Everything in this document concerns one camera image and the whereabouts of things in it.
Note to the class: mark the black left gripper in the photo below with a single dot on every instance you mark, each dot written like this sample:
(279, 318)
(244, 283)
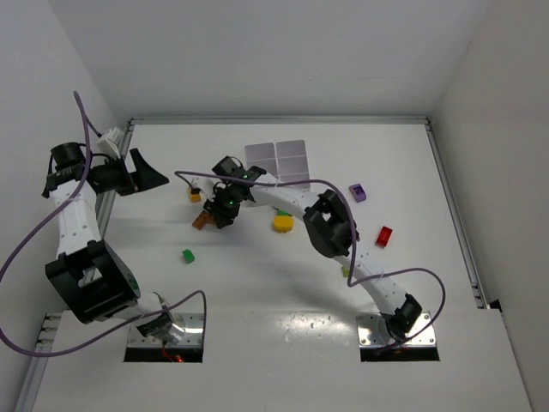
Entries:
(129, 178)

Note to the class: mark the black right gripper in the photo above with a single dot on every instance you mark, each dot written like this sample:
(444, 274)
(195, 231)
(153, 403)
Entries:
(221, 213)

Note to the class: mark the tan lego plate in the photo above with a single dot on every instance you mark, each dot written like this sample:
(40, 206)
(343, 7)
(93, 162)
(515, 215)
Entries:
(203, 220)

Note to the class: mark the yellow curved lego brick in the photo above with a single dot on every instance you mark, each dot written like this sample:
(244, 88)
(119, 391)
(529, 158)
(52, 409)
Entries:
(194, 196)

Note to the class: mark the yellow round lego piece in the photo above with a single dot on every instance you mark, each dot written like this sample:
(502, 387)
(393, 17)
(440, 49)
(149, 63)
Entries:
(283, 223)

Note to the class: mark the purple patterned lego brick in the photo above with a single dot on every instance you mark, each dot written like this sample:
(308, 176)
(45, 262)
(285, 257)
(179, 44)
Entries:
(358, 193)

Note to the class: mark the red rectangular lego brick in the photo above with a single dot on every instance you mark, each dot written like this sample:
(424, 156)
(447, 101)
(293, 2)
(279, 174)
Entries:
(384, 237)

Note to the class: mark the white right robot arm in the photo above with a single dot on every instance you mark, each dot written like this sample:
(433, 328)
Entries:
(327, 224)

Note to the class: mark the white divided container left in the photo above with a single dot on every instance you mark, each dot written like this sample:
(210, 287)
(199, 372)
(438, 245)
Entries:
(262, 155)

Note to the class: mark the white divided container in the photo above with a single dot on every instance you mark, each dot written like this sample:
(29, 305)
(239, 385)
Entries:
(262, 155)
(292, 161)

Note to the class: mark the white divided container right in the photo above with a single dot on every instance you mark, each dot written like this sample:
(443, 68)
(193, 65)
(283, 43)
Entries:
(292, 161)

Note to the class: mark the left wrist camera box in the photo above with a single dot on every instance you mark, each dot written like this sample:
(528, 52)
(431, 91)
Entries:
(108, 143)

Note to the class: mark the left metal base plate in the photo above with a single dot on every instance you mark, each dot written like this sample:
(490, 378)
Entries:
(176, 330)

